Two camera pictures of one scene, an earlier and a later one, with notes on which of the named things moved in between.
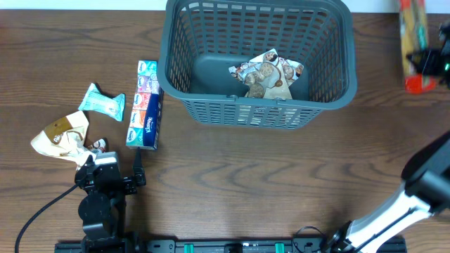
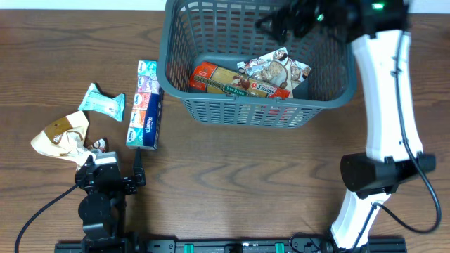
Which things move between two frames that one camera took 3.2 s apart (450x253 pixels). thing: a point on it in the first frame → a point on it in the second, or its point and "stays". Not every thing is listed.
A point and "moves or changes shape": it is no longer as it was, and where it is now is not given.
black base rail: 228,246 stays
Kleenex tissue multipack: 143,131 stays
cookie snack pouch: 292,70 moves or changes shape
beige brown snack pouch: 65,138 stays
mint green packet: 96,101 stays
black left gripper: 131,184 stays
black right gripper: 425,62 → 293,22
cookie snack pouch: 263,76 moves or changes shape
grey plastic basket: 200,39 stays
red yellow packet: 414,38 → 215,78
